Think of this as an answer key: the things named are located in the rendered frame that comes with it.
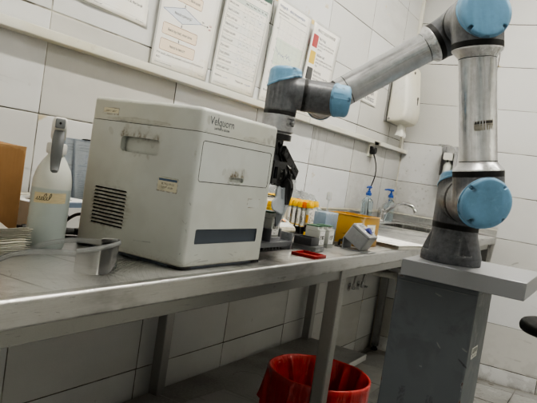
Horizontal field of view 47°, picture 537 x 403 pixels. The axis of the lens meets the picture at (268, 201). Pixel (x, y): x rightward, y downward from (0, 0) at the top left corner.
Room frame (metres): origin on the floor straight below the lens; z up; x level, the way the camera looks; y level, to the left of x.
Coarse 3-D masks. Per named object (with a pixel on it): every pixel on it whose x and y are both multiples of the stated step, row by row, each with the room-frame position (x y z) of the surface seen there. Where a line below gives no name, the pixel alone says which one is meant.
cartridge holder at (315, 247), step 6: (300, 234) 1.73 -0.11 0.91; (294, 240) 1.70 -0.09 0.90; (300, 240) 1.69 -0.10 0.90; (306, 240) 1.68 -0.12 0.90; (312, 240) 1.68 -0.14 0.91; (318, 240) 1.71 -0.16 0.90; (294, 246) 1.70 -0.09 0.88; (300, 246) 1.69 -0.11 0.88; (306, 246) 1.68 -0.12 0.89; (312, 246) 1.67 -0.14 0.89; (318, 246) 1.69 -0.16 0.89
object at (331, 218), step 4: (316, 212) 1.89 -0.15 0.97; (320, 212) 1.88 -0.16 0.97; (324, 212) 1.90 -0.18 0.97; (328, 212) 1.93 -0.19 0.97; (332, 212) 1.96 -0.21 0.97; (316, 216) 1.89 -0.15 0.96; (320, 216) 1.88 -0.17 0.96; (324, 216) 1.87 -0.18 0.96; (328, 216) 1.89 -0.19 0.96; (332, 216) 1.92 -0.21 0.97; (336, 216) 1.95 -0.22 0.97; (316, 220) 1.89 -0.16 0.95; (320, 220) 1.88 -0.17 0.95; (324, 220) 1.87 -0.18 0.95; (328, 220) 1.89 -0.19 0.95; (332, 220) 1.92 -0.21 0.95; (336, 220) 1.95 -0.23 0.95; (328, 224) 1.90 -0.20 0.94; (332, 224) 1.93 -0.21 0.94; (336, 224) 1.96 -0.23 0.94; (332, 228) 1.93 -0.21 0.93; (332, 244) 1.91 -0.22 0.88; (336, 244) 1.94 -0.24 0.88
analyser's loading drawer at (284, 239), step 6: (264, 228) 1.41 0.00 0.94; (264, 234) 1.41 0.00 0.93; (270, 234) 1.41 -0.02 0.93; (282, 234) 1.50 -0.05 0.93; (288, 234) 1.49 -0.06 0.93; (264, 240) 1.41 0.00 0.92; (270, 240) 1.41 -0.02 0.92; (276, 240) 1.43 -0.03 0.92; (282, 240) 1.48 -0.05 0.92; (288, 240) 1.49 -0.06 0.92; (264, 246) 1.38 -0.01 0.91; (270, 246) 1.41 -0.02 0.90; (276, 246) 1.44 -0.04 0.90; (282, 246) 1.50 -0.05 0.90; (288, 246) 1.49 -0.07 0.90
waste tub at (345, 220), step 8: (344, 216) 1.99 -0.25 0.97; (352, 216) 1.98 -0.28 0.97; (360, 216) 2.10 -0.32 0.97; (368, 216) 2.09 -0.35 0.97; (344, 224) 1.99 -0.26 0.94; (352, 224) 1.98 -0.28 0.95; (368, 224) 1.99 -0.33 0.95; (376, 224) 2.05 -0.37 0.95; (336, 232) 2.00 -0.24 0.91; (344, 232) 1.99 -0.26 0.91; (376, 232) 2.06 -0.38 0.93; (336, 240) 2.00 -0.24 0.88
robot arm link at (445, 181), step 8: (440, 176) 1.56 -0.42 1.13; (448, 176) 1.53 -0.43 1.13; (440, 184) 1.55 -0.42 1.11; (448, 184) 1.52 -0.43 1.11; (440, 192) 1.54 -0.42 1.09; (440, 200) 1.53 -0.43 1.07; (440, 208) 1.54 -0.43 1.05; (440, 216) 1.53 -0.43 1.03; (448, 216) 1.51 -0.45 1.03; (456, 224) 1.51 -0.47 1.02
